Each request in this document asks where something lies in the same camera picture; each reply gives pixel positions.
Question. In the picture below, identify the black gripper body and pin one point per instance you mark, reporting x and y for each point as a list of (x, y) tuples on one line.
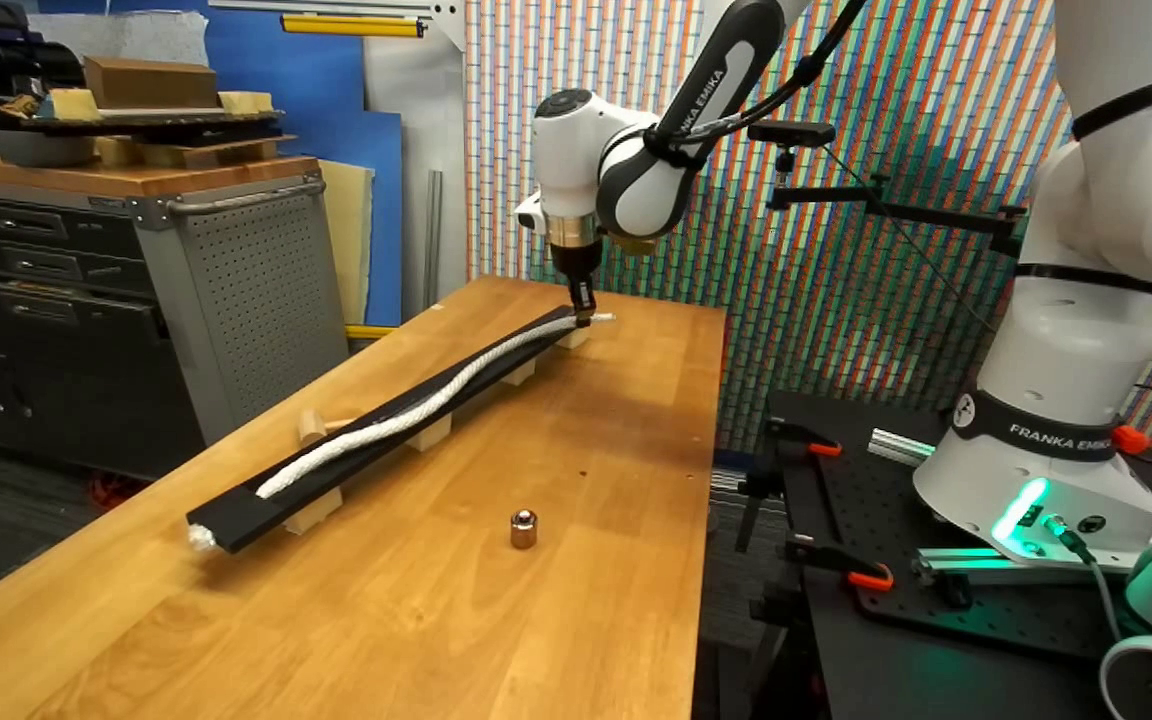
[(577, 261)]

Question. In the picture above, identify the long black board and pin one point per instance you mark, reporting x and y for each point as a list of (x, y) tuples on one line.
[(338, 470)]

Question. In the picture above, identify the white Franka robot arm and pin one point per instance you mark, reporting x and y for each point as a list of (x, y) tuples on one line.
[(1082, 345)]

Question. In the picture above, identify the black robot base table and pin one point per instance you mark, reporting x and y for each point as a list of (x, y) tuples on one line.
[(897, 642)]

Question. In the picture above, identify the beige leaning board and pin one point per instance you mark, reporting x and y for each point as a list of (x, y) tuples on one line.
[(347, 242)]

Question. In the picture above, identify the small metal cylinder weight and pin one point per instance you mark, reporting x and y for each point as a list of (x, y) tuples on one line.
[(521, 528)]

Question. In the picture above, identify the yellow bar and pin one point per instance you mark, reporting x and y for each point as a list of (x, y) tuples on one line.
[(352, 27)]

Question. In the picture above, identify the grey metal tool cabinet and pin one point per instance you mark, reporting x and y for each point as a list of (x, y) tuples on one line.
[(243, 293)]

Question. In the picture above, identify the wooden boards stack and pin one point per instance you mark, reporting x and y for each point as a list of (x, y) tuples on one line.
[(137, 134)]

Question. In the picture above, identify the brown wooden box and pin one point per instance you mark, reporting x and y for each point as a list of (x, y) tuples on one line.
[(152, 80)]

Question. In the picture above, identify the black bag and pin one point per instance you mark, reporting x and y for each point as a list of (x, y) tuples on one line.
[(8, 55)]

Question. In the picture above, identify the black camera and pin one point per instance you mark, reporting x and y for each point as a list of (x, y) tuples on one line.
[(799, 134)]

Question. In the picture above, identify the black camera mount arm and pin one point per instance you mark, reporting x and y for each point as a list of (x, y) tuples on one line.
[(897, 204)]

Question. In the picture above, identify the blue wall panel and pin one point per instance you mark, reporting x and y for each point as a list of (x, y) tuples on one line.
[(297, 92)]

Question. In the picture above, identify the silver aluminium rail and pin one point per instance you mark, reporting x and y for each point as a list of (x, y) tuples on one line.
[(903, 447)]

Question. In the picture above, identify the green lit aluminium rail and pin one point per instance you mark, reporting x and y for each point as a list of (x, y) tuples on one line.
[(991, 561)]

